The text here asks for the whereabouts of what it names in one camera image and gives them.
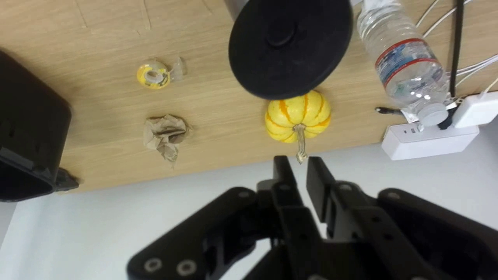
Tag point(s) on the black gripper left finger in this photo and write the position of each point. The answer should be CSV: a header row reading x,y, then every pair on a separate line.
x,y
259,227

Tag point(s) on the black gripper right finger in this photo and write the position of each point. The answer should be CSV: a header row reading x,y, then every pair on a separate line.
x,y
394,227

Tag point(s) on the steel electric kettle black lid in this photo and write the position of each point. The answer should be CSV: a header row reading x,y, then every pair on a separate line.
x,y
290,46

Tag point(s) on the white power strip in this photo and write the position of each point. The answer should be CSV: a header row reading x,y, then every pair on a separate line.
x,y
430,140

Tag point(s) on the small yellow pumpkin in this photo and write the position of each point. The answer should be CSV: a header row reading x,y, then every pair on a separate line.
x,y
298,118

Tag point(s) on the white plug adapter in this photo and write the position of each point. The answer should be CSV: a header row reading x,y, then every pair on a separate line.
x,y
476,109

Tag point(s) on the clear plastic water bottle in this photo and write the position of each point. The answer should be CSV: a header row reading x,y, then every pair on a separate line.
x,y
405,56

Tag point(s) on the small yellow tape roll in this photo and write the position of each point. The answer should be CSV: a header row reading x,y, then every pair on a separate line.
x,y
153,74

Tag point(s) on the black plastic bin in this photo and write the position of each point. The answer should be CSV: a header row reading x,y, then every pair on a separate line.
x,y
28,133

